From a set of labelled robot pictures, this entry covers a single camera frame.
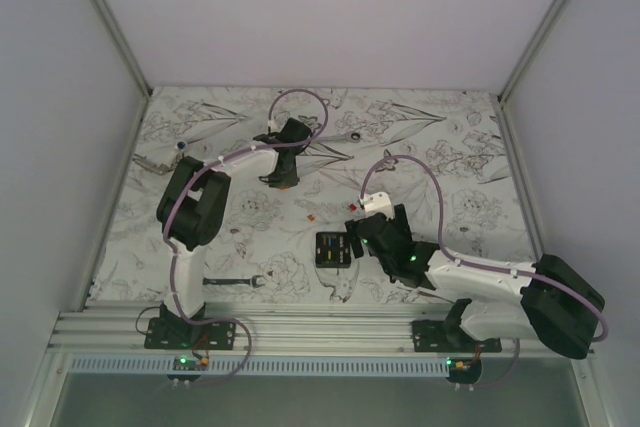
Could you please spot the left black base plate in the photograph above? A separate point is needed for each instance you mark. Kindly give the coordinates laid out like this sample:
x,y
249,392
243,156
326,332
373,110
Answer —
x,y
163,334

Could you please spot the aluminium corner post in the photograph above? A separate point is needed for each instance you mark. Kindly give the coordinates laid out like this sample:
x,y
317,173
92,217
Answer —
x,y
534,45
119,41

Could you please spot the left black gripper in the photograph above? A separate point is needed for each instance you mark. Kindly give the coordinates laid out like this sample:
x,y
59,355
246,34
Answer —
x,y
293,180

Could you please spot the right aluminium corner post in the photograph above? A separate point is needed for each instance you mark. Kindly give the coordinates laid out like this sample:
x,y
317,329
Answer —
x,y
534,45

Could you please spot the white slotted cable duct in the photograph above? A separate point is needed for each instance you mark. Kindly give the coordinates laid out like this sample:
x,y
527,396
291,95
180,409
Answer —
x,y
268,365

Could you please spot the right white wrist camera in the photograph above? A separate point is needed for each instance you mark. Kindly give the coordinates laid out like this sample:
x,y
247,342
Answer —
x,y
378,202

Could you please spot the controller board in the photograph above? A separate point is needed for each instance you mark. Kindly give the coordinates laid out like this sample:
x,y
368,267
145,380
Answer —
x,y
464,371
185,370

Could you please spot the left aluminium corner post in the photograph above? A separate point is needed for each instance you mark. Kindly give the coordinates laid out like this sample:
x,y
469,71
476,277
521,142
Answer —
x,y
119,41

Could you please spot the black open-end wrench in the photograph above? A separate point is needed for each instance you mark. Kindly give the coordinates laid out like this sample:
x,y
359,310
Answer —
x,y
256,281

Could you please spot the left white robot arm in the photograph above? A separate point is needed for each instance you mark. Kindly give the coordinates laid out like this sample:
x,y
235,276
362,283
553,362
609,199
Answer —
x,y
191,212

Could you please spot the silver ratchet wrench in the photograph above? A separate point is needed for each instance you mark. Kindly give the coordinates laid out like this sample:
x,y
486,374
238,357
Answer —
x,y
350,137

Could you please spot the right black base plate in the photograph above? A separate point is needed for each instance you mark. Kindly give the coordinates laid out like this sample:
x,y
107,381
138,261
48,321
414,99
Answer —
x,y
429,336

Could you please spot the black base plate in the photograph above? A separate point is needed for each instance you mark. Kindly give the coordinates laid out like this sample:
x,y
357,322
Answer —
x,y
163,334
429,336

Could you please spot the silver metal clamp tool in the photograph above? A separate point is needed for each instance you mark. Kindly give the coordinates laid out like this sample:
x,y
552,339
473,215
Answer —
x,y
150,166

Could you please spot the aluminium rail frame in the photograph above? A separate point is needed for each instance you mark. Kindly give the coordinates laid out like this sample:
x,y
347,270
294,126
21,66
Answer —
x,y
276,329

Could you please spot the floral patterned table mat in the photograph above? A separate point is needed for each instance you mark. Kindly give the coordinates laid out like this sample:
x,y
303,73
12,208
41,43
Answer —
x,y
439,153

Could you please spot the left controller board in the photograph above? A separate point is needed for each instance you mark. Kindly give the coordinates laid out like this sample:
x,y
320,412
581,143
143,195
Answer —
x,y
185,370

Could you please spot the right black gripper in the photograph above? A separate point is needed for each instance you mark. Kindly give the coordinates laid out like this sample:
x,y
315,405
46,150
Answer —
x,y
400,222

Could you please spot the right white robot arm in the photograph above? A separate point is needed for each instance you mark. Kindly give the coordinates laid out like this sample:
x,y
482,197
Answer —
x,y
546,300

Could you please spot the right controller board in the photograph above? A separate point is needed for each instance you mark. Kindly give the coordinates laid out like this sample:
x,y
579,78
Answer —
x,y
464,371

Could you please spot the black fuse box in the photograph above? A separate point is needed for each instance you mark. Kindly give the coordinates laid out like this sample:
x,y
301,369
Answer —
x,y
332,250

